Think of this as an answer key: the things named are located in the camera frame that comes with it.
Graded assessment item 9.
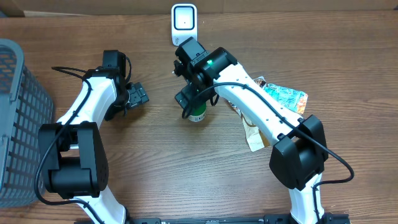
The green lid jar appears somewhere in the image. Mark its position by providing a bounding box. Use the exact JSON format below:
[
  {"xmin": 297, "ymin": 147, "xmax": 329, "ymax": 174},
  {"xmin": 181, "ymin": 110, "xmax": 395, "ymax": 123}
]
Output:
[{"xmin": 188, "ymin": 103, "xmax": 206, "ymax": 122}]

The beige snack pouch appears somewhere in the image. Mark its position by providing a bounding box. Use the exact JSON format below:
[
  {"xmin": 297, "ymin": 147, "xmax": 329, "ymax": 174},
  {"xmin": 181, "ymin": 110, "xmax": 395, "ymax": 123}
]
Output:
[{"xmin": 228, "ymin": 76, "xmax": 271, "ymax": 152}]

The teal wet wipes packet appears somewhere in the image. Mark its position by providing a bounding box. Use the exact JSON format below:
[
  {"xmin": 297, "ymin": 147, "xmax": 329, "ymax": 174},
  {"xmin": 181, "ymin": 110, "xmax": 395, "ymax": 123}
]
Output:
[{"xmin": 264, "ymin": 83, "xmax": 305, "ymax": 112}]

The orange small box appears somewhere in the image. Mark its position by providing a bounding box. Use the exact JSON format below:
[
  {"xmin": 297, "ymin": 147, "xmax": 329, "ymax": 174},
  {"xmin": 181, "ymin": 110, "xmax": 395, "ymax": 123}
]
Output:
[{"xmin": 297, "ymin": 93, "xmax": 308, "ymax": 114}]

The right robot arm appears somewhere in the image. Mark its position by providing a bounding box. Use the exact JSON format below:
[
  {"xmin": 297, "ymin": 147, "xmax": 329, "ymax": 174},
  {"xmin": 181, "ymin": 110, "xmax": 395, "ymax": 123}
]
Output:
[{"xmin": 174, "ymin": 37, "xmax": 328, "ymax": 223}]

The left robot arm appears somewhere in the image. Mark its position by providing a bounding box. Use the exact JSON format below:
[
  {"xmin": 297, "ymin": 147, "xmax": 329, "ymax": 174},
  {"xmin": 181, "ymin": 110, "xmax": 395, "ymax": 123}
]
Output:
[{"xmin": 34, "ymin": 50, "xmax": 149, "ymax": 223}]

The white barcode scanner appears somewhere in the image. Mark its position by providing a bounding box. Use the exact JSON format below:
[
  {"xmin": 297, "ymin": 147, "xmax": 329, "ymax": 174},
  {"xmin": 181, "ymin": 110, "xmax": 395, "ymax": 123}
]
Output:
[{"xmin": 171, "ymin": 3, "xmax": 198, "ymax": 46}]

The grey plastic mesh basket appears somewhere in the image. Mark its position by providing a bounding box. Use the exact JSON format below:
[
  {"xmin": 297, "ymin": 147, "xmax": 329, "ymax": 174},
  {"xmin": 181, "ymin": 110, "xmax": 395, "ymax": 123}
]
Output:
[{"xmin": 1, "ymin": 39, "xmax": 55, "ymax": 208}]

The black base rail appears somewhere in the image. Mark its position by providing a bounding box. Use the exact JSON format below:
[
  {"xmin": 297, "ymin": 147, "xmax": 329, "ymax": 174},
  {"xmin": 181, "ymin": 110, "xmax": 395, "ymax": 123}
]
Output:
[{"xmin": 74, "ymin": 213, "xmax": 351, "ymax": 224}]

